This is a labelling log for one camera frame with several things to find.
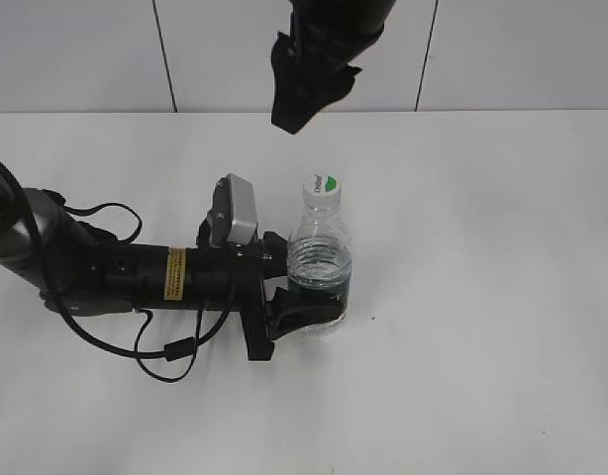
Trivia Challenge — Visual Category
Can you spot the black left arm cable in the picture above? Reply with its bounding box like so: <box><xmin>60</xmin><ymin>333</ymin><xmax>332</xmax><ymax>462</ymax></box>
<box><xmin>0</xmin><ymin>150</ymin><xmax>236</xmax><ymax>382</ymax></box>

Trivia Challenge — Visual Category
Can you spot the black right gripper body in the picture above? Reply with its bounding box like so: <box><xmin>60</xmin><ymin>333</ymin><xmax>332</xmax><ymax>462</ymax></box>
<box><xmin>270</xmin><ymin>0</ymin><xmax>395</xmax><ymax>79</ymax></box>

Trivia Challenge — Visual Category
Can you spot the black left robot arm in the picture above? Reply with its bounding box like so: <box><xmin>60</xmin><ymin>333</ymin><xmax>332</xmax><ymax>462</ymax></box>
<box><xmin>0</xmin><ymin>162</ymin><xmax>343</xmax><ymax>361</ymax></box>

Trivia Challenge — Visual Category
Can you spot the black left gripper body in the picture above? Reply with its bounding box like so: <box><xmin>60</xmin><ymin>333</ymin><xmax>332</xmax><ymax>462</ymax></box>
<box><xmin>191</xmin><ymin>220</ymin><xmax>277</xmax><ymax>361</ymax></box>

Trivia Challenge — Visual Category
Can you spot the clear Cestbon water bottle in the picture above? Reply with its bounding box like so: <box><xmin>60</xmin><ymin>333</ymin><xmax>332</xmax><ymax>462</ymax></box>
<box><xmin>286</xmin><ymin>200</ymin><xmax>354</xmax><ymax>337</ymax></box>

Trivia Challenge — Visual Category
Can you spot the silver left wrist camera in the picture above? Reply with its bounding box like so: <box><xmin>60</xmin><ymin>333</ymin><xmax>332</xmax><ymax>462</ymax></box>
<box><xmin>207</xmin><ymin>173</ymin><xmax>258</xmax><ymax>247</ymax></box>

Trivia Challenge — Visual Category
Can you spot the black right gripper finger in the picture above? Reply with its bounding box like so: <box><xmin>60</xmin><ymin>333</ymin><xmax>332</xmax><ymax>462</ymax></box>
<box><xmin>271</xmin><ymin>64</ymin><xmax>328</xmax><ymax>135</ymax></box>
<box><xmin>318</xmin><ymin>64</ymin><xmax>362</xmax><ymax>112</ymax></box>

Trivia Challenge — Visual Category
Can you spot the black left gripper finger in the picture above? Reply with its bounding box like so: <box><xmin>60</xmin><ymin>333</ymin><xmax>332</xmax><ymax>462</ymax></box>
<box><xmin>266</xmin><ymin>287</ymin><xmax>345</xmax><ymax>341</ymax></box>
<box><xmin>259</xmin><ymin>232</ymin><xmax>288</xmax><ymax>277</ymax></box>

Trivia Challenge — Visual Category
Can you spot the white green bottle cap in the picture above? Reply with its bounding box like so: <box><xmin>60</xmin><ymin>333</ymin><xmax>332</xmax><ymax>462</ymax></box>
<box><xmin>302</xmin><ymin>174</ymin><xmax>342</xmax><ymax>210</ymax></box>

